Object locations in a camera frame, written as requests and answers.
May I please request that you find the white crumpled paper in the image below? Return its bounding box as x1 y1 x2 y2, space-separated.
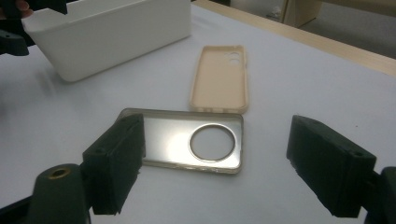
269 5 284 19

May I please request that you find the clear grey phone case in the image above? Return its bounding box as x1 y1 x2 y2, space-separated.
116 107 245 175

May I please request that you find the beige phone case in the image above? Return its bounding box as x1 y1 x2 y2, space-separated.
189 45 249 115

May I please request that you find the light wooden shelf unit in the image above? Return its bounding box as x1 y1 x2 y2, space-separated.
281 0 396 29

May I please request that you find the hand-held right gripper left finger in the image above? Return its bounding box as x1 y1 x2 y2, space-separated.
82 113 147 216

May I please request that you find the white plastic storage box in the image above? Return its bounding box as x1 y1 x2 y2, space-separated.
21 0 192 83

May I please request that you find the white table cover sheet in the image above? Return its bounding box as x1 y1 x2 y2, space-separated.
0 4 396 224

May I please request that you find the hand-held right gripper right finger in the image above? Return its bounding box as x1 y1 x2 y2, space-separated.
286 115 377 218

